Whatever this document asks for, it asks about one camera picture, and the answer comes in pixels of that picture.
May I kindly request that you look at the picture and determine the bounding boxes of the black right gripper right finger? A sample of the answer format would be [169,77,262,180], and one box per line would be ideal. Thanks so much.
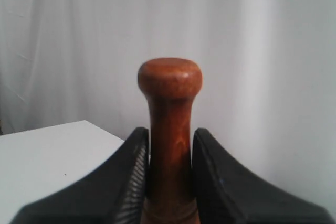
[193,128,331,223]

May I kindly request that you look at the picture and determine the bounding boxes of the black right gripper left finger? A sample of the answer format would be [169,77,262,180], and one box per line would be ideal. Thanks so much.
[16,127,149,223]

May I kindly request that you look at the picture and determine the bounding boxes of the dark wooden pestle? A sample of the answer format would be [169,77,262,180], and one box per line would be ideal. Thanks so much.
[138,58,203,223]

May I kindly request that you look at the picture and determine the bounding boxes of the white backdrop curtain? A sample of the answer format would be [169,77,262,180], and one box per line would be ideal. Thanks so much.
[1,0,335,213]

